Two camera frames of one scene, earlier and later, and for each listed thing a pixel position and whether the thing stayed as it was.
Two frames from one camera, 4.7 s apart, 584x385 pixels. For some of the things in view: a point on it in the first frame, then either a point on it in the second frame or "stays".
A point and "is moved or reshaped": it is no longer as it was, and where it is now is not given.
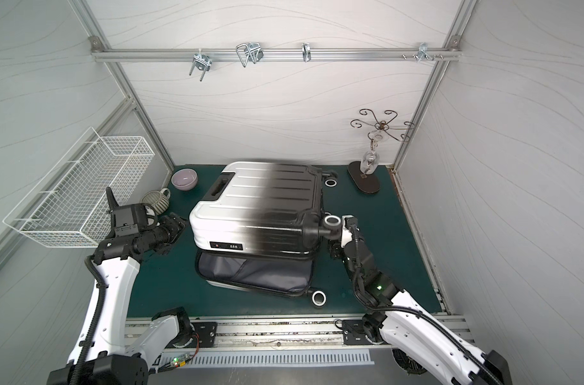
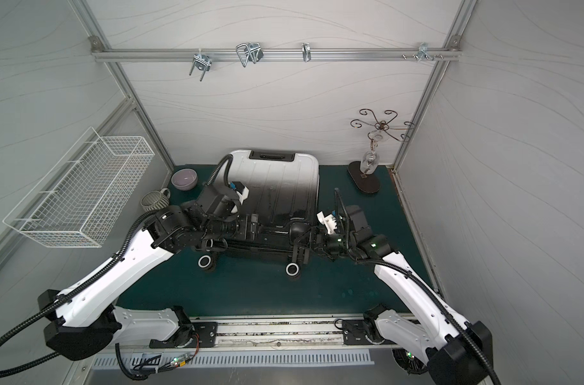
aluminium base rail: (297, 334) stays
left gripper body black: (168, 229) to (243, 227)
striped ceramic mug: (159, 200) stays
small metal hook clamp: (306, 54) stays
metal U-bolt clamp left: (202, 62) stays
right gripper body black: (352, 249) to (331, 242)
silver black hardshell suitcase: (258, 226) is moved or reshaped
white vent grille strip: (269, 357) stays
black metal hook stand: (363, 174) stays
